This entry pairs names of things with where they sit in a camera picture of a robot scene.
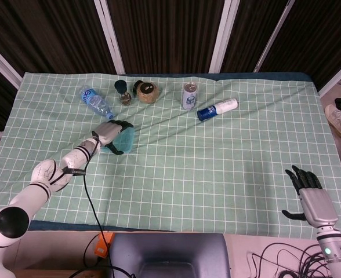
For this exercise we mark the left black-fingered robot hand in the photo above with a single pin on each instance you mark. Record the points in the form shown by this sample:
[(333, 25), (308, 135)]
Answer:
[(108, 133)]

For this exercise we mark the right black-fingered robot hand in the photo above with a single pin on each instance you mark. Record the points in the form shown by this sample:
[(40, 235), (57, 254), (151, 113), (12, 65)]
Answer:
[(318, 207)]

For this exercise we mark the teal plastic lid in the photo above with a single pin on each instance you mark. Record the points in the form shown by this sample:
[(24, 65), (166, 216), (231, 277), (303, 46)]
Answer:
[(125, 142)]

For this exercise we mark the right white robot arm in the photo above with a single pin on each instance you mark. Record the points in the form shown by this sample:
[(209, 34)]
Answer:
[(334, 252)]

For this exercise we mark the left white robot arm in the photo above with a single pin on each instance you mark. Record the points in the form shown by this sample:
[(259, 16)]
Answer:
[(43, 176)]

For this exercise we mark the orange device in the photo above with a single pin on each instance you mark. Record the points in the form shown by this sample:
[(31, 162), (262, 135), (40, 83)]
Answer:
[(103, 246)]

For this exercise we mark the clear plastic water bottle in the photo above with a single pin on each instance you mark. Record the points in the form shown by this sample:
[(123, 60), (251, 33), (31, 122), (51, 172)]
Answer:
[(96, 102)]

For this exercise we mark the small glass bottle black cap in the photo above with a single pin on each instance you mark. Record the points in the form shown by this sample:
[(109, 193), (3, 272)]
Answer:
[(124, 97)]

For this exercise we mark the round glass jar with grains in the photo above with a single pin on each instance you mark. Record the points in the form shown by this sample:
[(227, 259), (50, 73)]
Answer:
[(148, 92)]

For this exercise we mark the white drink can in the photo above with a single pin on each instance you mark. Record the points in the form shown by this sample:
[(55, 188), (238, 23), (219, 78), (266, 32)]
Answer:
[(189, 97)]

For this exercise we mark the green checked tablecloth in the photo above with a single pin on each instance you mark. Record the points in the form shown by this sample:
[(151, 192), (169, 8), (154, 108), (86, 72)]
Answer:
[(188, 173)]

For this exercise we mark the white sneaker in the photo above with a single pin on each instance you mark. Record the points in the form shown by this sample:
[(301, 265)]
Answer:
[(335, 117)]

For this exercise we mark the white bottle with blue cap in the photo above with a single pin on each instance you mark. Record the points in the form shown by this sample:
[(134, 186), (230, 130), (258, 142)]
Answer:
[(218, 109)]

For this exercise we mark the grey robot chest housing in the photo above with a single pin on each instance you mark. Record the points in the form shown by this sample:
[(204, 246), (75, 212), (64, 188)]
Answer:
[(167, 255)]

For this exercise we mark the white partition frame post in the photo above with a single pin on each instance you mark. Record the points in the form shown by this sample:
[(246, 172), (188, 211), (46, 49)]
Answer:
[(223, 37), (2, 65), (274, 33), (110, 34), (338, 77)]

